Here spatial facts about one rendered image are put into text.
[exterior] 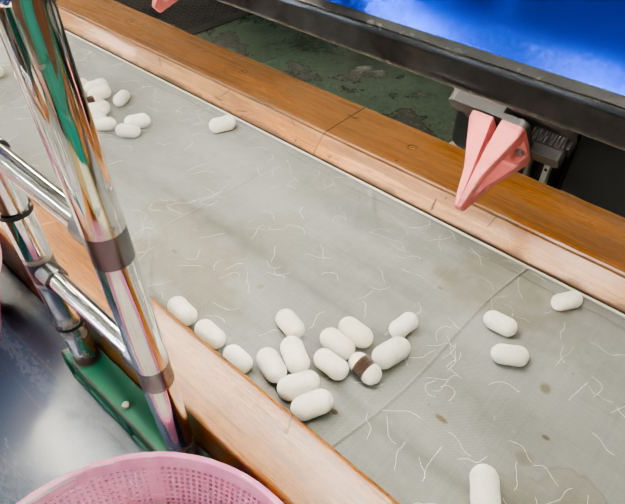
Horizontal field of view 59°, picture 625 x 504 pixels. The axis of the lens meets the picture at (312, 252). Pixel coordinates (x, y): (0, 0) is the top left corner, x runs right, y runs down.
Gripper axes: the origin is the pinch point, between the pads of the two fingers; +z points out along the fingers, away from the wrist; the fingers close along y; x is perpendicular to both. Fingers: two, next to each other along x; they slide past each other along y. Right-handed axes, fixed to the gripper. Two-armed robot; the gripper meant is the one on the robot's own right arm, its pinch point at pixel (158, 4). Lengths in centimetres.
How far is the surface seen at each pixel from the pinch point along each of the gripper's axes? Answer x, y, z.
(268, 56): 149, -112, -42
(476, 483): -9, 69, 27
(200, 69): 8.7, 4.3, 4.3
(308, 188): 4.8, 34.9, 13.1
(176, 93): 7.6, 3.5, 9.5
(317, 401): -11, 56, 29
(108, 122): -2.1, 5.3, 18.4
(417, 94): 159, -37, -54
